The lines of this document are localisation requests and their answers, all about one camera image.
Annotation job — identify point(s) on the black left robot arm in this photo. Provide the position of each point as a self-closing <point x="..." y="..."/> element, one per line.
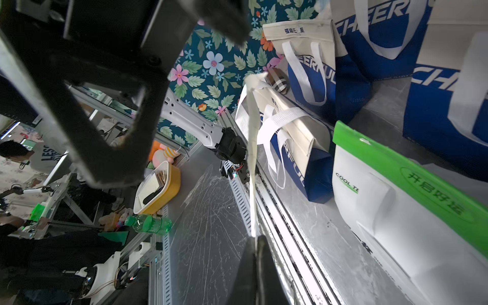
<point x="124" y="48"/>

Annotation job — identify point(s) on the white bag green top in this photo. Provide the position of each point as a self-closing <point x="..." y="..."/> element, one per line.
<point x="426" y="226"/>

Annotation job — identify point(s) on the green plastic bottle outside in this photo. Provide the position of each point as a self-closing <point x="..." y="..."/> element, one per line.
<point x="149" y="224"/>

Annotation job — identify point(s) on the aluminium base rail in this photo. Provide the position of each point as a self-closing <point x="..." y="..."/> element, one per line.
<point x="201" y="254"/>

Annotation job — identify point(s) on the middle right blue white bag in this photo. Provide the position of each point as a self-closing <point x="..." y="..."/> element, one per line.
<point x="446" y="109"/>

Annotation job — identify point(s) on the yellow tray outside cell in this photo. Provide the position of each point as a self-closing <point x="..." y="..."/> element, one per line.
<point x="157" y="189"/>

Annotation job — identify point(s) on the middle left blue white bag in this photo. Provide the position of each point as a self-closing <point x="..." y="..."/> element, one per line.
<point x="323" y="77"/>

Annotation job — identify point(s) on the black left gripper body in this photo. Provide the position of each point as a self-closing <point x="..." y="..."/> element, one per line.
<point x="125" y="48"/>

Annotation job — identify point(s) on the blue white tote bag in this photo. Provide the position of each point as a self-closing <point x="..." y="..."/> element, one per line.
<point x="382" y="37"/>
<point x="294" y="142"/>

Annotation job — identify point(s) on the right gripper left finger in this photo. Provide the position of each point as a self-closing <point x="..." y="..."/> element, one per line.
<point x="244" y="290"/>

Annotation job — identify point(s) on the plaid box near wall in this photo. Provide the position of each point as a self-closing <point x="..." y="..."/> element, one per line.
<point x="278" y="80"/>

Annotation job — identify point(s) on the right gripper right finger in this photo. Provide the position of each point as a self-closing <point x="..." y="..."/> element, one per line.
<point x="269" y="288"/>

